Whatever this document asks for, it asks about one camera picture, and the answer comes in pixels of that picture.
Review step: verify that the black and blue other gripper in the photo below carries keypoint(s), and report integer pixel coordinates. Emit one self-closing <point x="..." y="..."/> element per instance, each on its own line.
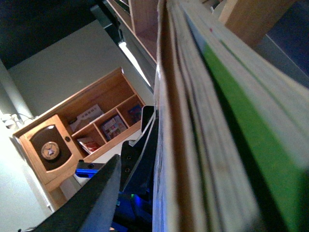
<point x="118" y="192"/>

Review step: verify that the stack of books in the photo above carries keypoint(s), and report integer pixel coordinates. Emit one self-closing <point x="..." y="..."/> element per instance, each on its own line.
<point x="233" y="147"/>

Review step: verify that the light wooden shelf cabinet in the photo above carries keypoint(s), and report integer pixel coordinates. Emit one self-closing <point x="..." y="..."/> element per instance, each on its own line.
<point x="250" y="20"/>

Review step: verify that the red book in cabinet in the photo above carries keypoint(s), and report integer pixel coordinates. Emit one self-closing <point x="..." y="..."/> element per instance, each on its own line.
<point x="88" y="144"/>

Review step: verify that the round clock on cabinet door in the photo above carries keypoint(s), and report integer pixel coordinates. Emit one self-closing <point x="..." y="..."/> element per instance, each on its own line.
<point x="50" y="150"/>

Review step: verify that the colourful book in cabinet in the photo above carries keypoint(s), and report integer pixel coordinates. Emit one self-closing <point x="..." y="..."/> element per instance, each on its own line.
<point x="113" y="127"/>

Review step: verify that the white booklet in cabinet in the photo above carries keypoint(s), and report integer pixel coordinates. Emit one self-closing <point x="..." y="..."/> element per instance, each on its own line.
<point x="86" y="117"/>

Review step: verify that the blue book in cabinet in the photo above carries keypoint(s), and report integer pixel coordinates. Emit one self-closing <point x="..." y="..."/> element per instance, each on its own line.
<point x="135" y="113"/>

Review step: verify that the ceiling light strip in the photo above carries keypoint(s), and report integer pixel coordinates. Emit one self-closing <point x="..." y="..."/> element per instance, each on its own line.
<point x="132" y="59"/>

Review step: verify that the brown wooden wall cabinet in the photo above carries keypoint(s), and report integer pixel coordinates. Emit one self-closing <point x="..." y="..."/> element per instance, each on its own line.
<point x="115" y="96"/>

